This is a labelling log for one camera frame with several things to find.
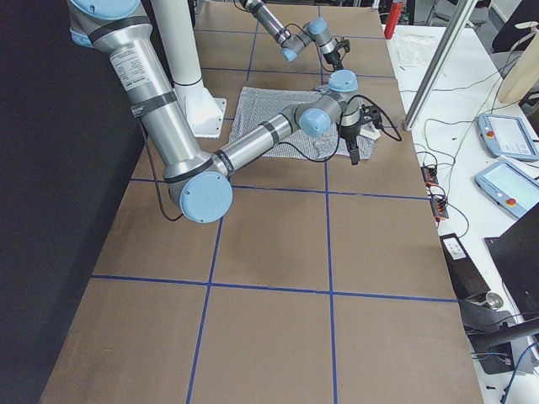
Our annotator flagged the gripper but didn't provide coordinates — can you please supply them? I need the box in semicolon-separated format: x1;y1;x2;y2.
339;113;361;165
323;41;344;72

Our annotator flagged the blue white striped shirt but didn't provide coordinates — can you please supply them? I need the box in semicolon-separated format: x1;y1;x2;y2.
229;87;381;160

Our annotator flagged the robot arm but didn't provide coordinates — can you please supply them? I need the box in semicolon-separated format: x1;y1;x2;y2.
239;0;350;72
67;1;362;223

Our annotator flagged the clear plastic bag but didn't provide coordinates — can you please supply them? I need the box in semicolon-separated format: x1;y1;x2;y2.
393;34;438;67

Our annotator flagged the orange black terminal strip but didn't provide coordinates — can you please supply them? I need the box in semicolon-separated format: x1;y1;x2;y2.
420;165;449;223

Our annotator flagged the red cylinder tube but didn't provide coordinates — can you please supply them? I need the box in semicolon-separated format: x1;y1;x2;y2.
384;0;403;40

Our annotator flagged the upper teach pendant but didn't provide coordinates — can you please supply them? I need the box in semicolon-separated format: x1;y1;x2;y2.
478;114;538;162

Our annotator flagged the teach pendant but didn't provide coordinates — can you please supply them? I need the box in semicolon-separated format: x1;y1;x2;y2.
474;161;538;218
478;114;538;162

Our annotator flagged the lower teach pendant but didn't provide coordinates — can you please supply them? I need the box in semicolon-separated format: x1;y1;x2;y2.
474;161;538;218

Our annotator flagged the black box device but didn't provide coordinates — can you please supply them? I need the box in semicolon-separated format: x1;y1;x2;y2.
440;233;490;300

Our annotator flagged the wooden chair back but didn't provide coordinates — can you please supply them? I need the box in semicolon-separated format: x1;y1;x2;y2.
498;21;538;104

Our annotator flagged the black monitor stand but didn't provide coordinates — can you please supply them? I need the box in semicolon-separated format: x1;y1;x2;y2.
459;207;538;375

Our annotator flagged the aluminium frame post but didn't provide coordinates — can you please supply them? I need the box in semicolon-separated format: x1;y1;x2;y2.
403;0;477;130

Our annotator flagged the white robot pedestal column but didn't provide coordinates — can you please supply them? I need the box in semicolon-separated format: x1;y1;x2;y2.
152;0;227;139

